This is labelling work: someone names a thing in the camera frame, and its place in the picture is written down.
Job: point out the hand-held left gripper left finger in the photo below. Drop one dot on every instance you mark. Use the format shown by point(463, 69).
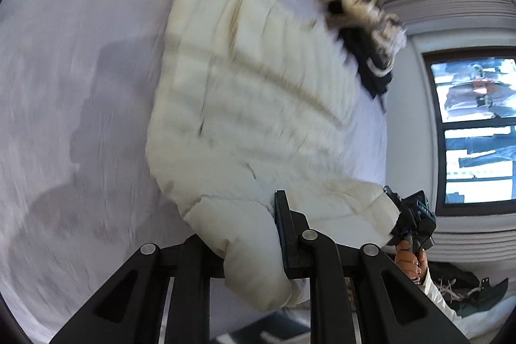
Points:
point(195, 259)

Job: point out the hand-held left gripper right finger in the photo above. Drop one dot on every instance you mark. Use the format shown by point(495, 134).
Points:
point(288, 247)

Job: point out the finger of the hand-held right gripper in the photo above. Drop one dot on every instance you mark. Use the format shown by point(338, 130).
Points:
point(392, 194)

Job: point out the white quilted puffer jacket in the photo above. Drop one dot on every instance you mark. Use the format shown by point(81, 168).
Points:
point(262, 106)

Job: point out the person's right forearm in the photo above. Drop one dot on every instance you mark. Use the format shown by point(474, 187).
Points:
point(437, 295)

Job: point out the person's right hand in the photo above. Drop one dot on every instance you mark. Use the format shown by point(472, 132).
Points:
point(407, 259)

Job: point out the pleated curtain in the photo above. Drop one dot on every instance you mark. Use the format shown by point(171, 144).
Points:
point(455, 1)
point(467, 243)

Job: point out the window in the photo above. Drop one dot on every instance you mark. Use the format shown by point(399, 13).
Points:
point(475, 150)

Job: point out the dark green bag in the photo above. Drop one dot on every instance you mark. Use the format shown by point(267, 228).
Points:
point(487, 295)

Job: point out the black garment with white trim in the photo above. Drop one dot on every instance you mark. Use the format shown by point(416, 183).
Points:
point(371, 78)

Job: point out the cream striped garment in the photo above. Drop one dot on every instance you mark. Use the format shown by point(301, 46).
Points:
point(354, 1)

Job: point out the bed with lavender blanket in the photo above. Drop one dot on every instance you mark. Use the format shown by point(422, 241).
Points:
point(60, 86)

